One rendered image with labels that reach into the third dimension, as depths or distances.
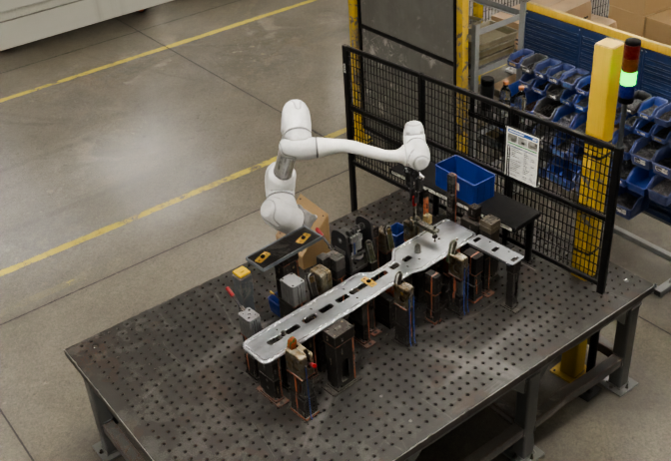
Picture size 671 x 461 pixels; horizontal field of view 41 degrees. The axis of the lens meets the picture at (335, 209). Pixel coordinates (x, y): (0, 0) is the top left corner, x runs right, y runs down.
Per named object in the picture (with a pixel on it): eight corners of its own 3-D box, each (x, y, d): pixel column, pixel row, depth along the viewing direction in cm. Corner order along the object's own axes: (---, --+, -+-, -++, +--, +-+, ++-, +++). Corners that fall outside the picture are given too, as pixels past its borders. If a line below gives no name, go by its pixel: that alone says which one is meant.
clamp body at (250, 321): (256, 383, 419) (248, 324, 400) (242, 372, 426) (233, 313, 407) (272, 373, 424) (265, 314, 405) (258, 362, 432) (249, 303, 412)
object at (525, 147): (537, 190, 463) (541, 137, 447) (502, 175, 478) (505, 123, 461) (539, 189, 464) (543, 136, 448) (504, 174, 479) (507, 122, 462)
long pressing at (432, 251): (269, 369, 385) (268, 366, 384) (237, 344, 399) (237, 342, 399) (479, 235, 459) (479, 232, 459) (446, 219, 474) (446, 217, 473)
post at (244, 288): (250, 353, 437) (240, 281, 413) (241, 345, 442) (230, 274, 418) (263, 345, 441) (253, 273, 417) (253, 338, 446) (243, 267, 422)
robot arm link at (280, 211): (284, 239, 492) (256, 228, 477) (282, 211, 501) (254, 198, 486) (306, 229, 484) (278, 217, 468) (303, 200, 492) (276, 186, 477)
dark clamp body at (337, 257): (340, 326, 451) (335, 264, 430) (323, 314, 459) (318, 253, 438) (355, 316, 456) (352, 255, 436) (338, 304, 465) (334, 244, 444)
